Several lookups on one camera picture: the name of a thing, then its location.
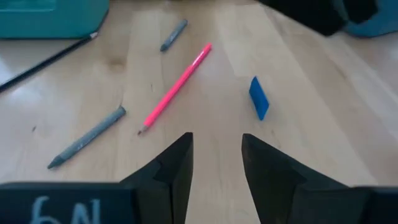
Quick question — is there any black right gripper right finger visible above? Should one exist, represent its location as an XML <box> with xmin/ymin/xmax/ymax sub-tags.
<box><xmin>241</xmin><ymin>133</ymin><xmax>398</xmax><ymax>224</ymax></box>

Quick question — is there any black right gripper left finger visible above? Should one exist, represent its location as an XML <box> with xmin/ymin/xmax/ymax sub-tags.
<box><xmin>0</xmin><ymin>132</ymin><xmax>194</xmax><ymax>224</ymax></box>

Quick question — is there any blue eraser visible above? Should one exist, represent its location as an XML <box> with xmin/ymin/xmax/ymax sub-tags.
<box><xmin>248</xmin><ymin>76</ymin><xmax>270</xmax><ymax>121</ymax></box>

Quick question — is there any grey crayon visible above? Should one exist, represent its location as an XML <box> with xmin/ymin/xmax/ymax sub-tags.
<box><xmin>47</xmin><ymin>105</ymin><xmax>127</xmax><ymax>170</ymax></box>
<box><xmin>159</xmin><ymin>19</ymin><xmax>189</xmax><ymax>53</ymax></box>

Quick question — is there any pink pencil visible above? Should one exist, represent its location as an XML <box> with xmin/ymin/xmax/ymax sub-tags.
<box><xmin>137</xmin><ymin>42</ymin><xmax>213</xmax><ymax>136</ymax></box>

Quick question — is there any black pencil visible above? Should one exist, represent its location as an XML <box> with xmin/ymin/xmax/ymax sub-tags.
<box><xmin>0</xmin><ymin>30</ymin><xmax>99</xmax><ymax>93</ymax></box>

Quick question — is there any black stapler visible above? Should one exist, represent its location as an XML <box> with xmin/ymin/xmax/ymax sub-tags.
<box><xmin>257</xmin><ymin>0</ymin><xmax>379</xmax><ymax>37</ymax></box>

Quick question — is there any teal plastic bin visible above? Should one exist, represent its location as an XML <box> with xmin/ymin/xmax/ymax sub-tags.
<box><xmin>0</xmin><ymin>0</ymin><xmax>110</xmax><ymax>40</ymax></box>

